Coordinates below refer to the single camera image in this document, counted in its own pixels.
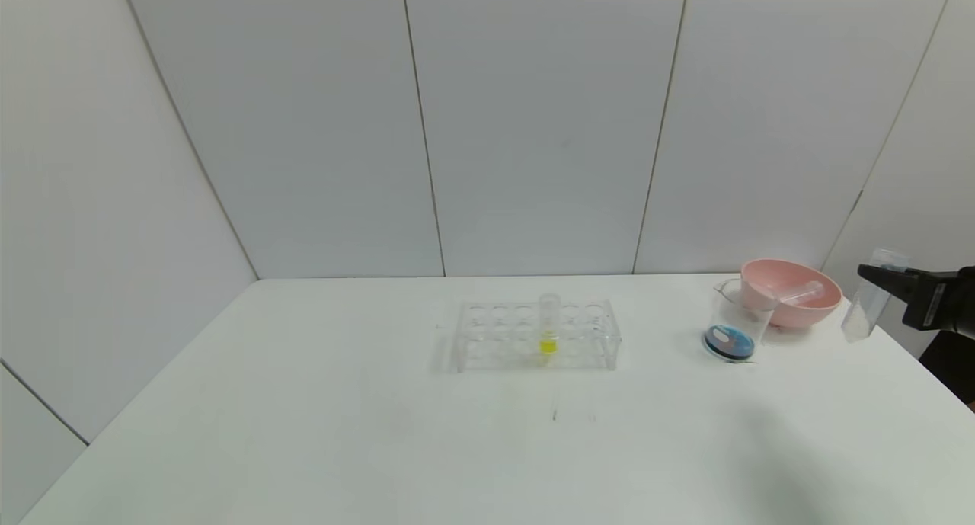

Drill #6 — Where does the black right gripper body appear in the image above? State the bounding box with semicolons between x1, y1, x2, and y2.
902;265;975;340

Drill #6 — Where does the blue pigment test tube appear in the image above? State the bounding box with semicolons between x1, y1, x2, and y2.
841;249;909;343

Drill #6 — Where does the red pigment test tube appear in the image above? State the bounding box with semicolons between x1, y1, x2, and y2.
777;280;827;306

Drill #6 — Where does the yellow pigment test tube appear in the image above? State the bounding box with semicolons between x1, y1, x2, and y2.
538;293;563;356

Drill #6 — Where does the clear acrylic test tube rack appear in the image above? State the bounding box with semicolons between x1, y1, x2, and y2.
438;300;622;373

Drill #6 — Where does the pink bowl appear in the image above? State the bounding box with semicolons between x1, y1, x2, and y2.
740;259;843;329

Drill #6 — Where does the clear glass beaker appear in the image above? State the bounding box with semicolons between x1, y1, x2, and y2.
702;279;778;364

